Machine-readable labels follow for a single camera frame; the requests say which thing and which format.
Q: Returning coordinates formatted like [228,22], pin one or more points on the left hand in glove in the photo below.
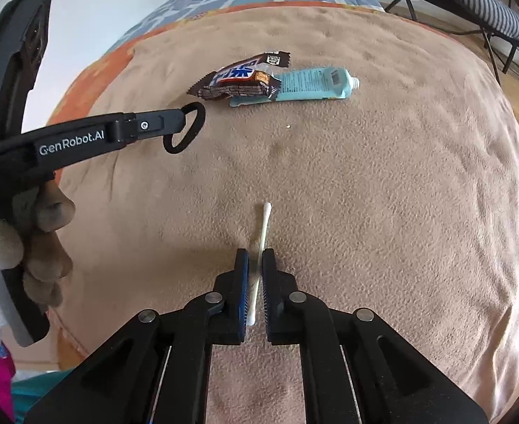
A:
[40,252]

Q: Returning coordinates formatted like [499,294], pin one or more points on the white cotton swab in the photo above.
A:
[255,277]

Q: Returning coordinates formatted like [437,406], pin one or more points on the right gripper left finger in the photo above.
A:
[155,368]

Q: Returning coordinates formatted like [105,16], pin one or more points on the light blue toothpaste tube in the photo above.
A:
[313,84]

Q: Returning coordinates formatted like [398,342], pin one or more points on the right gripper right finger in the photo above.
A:
[356,368]

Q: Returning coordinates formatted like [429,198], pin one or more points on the black folding chair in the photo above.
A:
[500,48]

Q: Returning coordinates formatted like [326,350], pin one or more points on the brown snickers wrapper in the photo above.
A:
[251,77]

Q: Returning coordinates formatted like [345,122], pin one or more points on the orange floral bed sheet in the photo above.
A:
[93,81]

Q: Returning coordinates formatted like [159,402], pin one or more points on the beige fleece blanket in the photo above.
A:
[404,198]

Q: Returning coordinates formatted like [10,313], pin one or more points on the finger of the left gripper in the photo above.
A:
[151,124]

